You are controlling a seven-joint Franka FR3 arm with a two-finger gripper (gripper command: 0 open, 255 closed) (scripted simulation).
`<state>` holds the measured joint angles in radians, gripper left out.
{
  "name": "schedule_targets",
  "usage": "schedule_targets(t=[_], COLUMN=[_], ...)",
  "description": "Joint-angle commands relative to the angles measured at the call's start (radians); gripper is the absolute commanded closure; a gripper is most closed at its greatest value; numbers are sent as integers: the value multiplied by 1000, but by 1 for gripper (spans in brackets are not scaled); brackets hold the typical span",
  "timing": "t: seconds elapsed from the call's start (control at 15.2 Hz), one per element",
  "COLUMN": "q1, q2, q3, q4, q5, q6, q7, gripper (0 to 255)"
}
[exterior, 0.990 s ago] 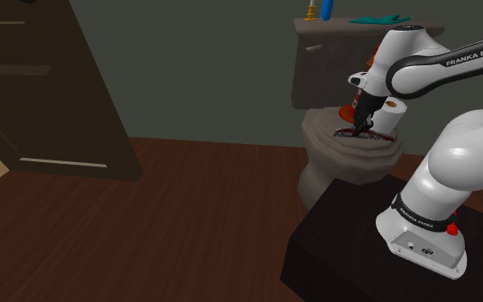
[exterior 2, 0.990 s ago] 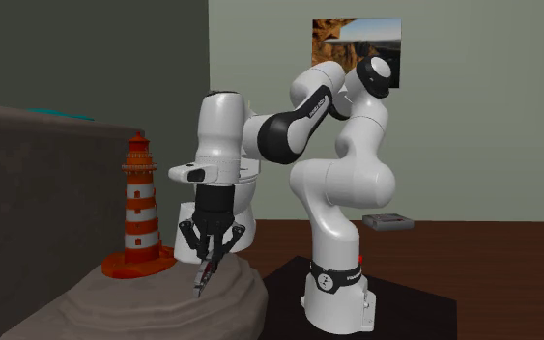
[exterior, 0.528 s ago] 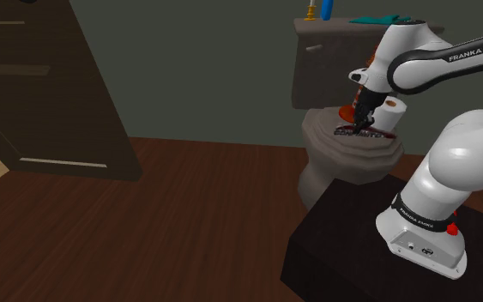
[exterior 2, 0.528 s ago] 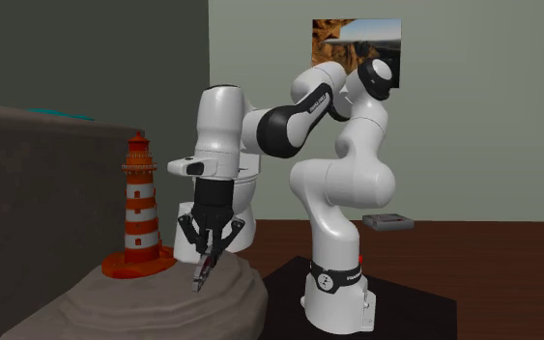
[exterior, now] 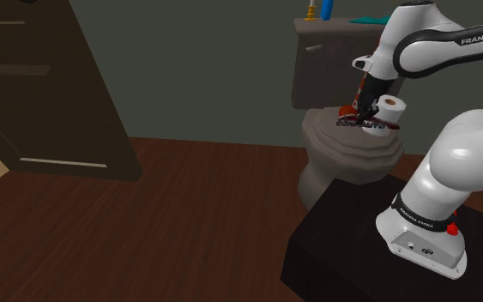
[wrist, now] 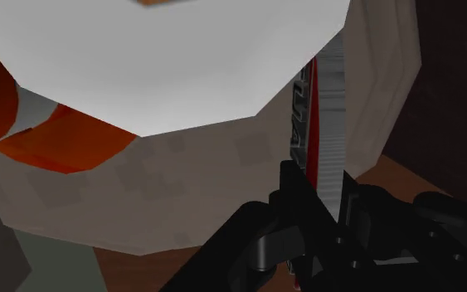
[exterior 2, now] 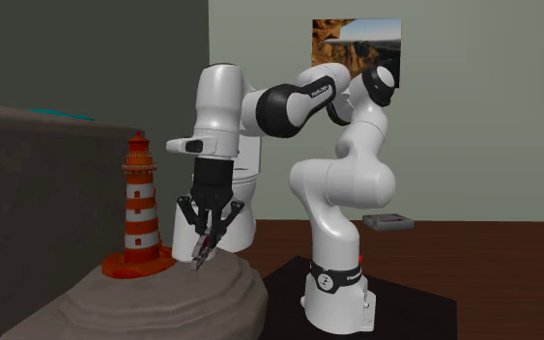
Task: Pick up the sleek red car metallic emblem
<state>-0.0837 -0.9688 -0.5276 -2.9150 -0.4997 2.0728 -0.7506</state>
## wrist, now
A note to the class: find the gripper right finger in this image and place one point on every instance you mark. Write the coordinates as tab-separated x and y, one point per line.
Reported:
411	242

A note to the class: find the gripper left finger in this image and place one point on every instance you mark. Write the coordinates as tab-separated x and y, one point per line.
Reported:
257	242

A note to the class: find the thin red and grey book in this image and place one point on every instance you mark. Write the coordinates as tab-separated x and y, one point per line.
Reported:
331	141

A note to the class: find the orange and grey rounded object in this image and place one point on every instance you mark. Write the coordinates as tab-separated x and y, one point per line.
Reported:
63	145

